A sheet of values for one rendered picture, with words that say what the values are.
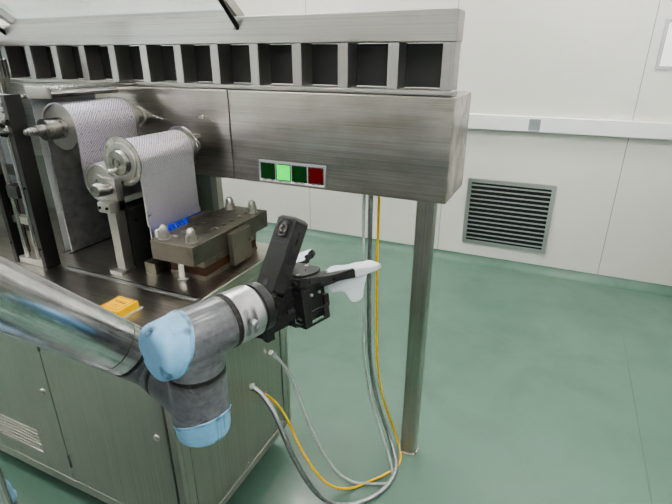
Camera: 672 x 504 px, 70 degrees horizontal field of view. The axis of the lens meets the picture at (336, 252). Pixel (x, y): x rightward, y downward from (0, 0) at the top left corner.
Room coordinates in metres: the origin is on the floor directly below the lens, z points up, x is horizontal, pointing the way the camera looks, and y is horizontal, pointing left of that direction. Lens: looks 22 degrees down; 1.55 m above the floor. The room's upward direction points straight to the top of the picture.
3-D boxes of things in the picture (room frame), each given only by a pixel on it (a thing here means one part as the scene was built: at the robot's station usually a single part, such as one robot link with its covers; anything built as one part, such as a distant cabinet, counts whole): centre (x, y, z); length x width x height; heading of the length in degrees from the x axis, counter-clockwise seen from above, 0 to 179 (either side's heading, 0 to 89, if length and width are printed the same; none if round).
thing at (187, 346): (0.52, 0.18, 1.21); 0.11 x 0.08 x 0.09; 137
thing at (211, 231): (1.50, 0.40, 1.00); 0.40 x 0.16 x 0.06; 155
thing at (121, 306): (1.15, 0.59, 0.91); 0.07 x 0.07 x 0.02; 65
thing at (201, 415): (0.53, 0.20, 1.12); 0.11 x 0.08 x 0.11; 47
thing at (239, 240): (1.47, 0.31, 0.97); 0.10 x 0.03 x 0.11; 155
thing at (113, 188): (1.40, 0.68, 1.05); 0.06 x 0.05 x 0.31; 155
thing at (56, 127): (1.51, 0.87, 1.34); 0.06 x 0.06 x 0.06; 65
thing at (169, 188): (1.51, 0.53, 1.15); 0.23 x 0.01 x 0.18; 155
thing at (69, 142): (1.65, 0.81, 1.34); 0.25 x 0.14 x 0.14; 155
